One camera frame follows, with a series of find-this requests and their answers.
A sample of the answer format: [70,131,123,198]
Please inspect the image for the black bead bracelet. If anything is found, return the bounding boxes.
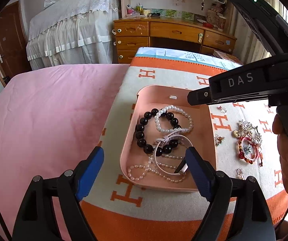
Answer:
[134,108,183,157]

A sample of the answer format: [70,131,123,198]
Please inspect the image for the thin pearl necklace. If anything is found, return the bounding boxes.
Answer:
[126,152,187,184]

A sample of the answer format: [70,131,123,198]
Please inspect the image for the white strap wristwatch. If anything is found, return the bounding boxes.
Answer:
[151,131,193,179]

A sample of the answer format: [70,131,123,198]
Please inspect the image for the white pearl bracelet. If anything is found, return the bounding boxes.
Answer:
[154,104,194,134]

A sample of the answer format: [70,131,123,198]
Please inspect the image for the red charm bracelet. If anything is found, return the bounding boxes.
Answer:
[237,135,264,167]

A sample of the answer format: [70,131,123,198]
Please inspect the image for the gold rhinestone brooch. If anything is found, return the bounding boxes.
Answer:
[232,120,262,146]

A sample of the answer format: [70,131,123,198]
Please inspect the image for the pink jewelry box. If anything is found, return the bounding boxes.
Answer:
[120,85,217,193]

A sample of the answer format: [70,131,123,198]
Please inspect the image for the person's right hand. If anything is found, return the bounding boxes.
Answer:
[272,115,288,193]

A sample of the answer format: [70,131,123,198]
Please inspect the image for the small silver earring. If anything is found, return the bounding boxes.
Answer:
[236,167,245,180]

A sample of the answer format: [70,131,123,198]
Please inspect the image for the small colourful earring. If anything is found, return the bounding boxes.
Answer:
[214,134,225,146]

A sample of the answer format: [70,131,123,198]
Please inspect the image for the beige curtain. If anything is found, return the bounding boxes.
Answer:
[224,0,271,64]

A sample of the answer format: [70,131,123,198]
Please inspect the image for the stack of books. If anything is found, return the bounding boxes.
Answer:
[213,50,233,60]

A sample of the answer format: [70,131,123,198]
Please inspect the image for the pink bed sheet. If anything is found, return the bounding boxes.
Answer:
[0,64,128,230]

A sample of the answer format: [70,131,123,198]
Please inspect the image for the light blue patterned sheet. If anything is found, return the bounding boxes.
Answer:
[135,47,242,71]

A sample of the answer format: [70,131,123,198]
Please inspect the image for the white lace covered furniture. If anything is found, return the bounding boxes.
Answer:
[26,0,118,70]

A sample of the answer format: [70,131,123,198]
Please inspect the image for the wooden desk with drawers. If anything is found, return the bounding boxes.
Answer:
[113,16,237,64]

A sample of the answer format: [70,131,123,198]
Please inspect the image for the brown wooden door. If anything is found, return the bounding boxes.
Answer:
[0,1,31,85]

